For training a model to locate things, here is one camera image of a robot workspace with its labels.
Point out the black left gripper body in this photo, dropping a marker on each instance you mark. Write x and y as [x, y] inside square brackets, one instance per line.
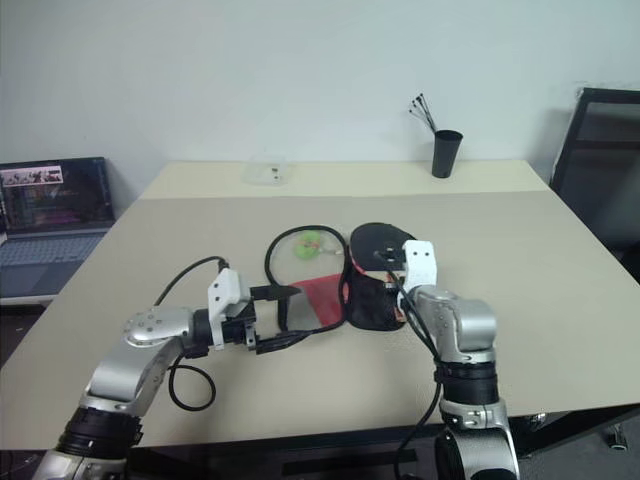
[241, 330]

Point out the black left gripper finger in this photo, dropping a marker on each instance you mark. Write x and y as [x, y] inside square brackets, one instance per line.
[275, 292]
[277, 344]

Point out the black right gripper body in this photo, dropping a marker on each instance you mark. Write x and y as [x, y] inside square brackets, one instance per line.
[397, 261]

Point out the black and red pouch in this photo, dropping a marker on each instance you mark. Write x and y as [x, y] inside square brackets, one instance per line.
[372, 305]

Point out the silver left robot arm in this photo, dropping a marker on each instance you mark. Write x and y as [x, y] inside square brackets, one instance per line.
[145, 325]

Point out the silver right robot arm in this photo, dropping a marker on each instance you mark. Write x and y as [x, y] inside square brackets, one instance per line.
[465, 320]

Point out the green round toy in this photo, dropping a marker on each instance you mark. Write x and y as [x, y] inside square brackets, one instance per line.
[307, 246]

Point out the black plastic cup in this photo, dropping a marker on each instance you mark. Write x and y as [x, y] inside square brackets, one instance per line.
[446, 152]

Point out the clear plastic box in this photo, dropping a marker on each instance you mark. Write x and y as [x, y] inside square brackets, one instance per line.
[267, 174]

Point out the black framed chair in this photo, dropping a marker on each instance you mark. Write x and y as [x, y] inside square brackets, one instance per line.
[600, 165]

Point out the open grey laptop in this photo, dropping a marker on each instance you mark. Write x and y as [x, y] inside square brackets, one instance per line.
[55, 200]

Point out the grey caster wheel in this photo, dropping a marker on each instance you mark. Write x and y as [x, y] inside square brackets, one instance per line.
[620, 436]

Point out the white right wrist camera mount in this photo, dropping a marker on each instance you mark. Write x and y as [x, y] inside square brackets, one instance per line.
[420, 265]

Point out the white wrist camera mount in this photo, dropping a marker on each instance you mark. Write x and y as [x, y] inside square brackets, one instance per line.
[227, 285]
[420, 265]

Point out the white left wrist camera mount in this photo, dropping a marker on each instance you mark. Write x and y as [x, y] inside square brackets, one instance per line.
[227, 285]

